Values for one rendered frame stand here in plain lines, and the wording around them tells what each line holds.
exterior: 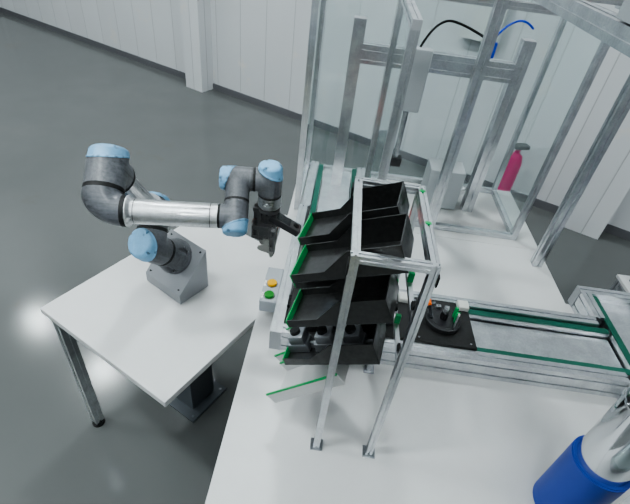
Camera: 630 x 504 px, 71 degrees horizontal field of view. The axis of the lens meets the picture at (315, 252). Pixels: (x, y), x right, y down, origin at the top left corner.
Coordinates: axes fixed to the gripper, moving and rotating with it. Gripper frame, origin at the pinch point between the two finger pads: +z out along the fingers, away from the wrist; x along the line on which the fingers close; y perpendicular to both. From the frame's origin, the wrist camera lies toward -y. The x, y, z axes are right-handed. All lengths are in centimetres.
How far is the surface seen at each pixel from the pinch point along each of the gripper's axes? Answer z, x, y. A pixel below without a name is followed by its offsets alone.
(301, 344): -1.1, 39.3, -14.9
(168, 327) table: 37, 9, 38
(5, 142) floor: 124, -264, 311
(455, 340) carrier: 26, 4, -73
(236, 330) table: 37.3, 5.5, 12.1
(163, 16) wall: 49, -530, 240
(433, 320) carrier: 24, -3, -64
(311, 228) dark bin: -28.3, 20.6, -13.1
